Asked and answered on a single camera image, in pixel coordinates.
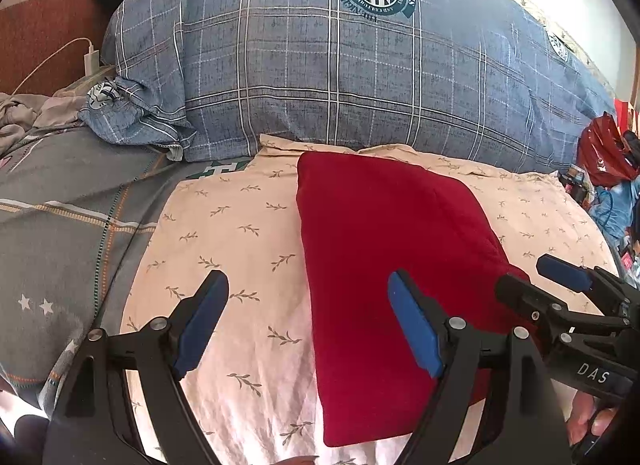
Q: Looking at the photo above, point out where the white charger cable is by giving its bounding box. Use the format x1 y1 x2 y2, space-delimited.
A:
12 38 94 96

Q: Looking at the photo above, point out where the person's right hand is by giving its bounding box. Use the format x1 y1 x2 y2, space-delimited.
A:
567 391 619 447

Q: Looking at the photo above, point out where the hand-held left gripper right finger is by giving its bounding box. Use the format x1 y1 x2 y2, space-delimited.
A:
387 270 573 465

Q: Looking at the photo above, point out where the beige power strip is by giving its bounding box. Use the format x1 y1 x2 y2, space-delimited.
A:
65 64 118 96

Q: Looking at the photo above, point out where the grey striped bed sheet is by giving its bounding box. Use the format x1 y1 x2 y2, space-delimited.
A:
0 125 261 421

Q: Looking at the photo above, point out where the blue clutter pile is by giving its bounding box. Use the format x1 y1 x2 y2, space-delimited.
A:
560 168 640 266

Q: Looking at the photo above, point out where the blue plaid pillow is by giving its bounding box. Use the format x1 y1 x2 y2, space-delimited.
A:
80 0 618 177

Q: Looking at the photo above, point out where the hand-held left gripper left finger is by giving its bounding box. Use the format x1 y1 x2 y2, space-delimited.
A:
42 269 231 465

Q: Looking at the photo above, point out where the red knit garment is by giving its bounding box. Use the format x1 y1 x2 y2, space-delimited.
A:
296 151 538 448

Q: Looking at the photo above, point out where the brown wooden headboard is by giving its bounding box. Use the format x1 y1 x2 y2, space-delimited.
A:
0 0 108 96

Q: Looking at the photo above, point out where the red plastic bag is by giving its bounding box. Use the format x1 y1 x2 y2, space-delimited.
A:
577 112 640 188

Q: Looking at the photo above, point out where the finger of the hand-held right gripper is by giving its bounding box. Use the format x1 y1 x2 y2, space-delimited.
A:
495 272 626 346
536 254 640 318

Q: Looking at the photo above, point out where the cream leaf-print pillow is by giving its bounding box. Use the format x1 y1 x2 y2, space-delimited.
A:
120 134 621 465

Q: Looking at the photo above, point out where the grey crumpled cloth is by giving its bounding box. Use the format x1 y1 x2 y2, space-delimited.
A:
0 85 93 156

